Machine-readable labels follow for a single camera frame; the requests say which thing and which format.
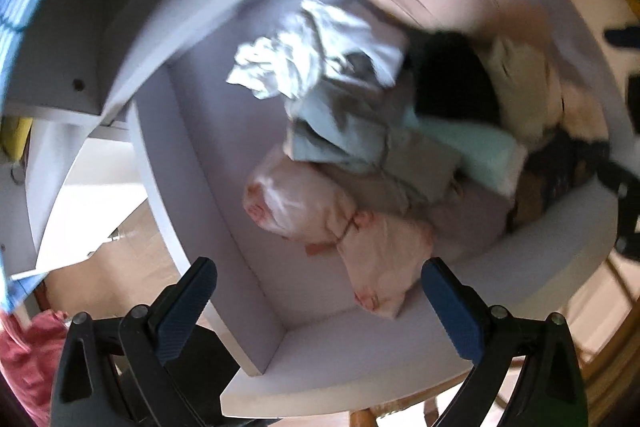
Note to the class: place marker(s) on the black cloth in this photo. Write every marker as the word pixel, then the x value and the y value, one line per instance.
pixel 455 77

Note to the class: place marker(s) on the mauve cloth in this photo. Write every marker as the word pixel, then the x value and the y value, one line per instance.
pixel 470 222

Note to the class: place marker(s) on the pink white patterned garment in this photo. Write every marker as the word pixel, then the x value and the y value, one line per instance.
pixel 300 202

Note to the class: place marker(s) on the khaki cloth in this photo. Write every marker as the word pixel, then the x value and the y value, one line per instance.
pixel 520 82

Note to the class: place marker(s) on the mint green cloth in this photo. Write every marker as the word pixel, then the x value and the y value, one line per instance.
pixel 480 147

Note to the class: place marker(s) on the white cloth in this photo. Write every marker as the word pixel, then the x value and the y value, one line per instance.
pixel 280 62

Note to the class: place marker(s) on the light blue cloth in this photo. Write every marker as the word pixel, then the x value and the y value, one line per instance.
pixel 325 127

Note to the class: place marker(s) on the grey-beige cloth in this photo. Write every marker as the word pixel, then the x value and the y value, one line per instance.
pixel 415 172

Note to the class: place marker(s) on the dark patterned cloth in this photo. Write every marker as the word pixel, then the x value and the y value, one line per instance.
pixel 550 177

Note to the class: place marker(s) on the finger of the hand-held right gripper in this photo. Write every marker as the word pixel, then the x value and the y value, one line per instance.
pixel 624 207

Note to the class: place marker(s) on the yellow object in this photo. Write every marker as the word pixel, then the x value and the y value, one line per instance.
pixel 20 137

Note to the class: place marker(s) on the beige pink garment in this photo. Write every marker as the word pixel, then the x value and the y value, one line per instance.
pixel 440 2

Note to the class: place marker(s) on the white shelf unit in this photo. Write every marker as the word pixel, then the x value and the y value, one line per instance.
pixel 200 132

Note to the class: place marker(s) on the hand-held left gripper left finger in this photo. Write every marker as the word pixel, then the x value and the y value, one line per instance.
pixel 187 302

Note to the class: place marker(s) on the red cloth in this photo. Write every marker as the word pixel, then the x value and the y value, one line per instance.
pixel 25 352

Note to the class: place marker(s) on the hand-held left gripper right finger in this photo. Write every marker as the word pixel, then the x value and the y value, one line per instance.
pixel 450 307

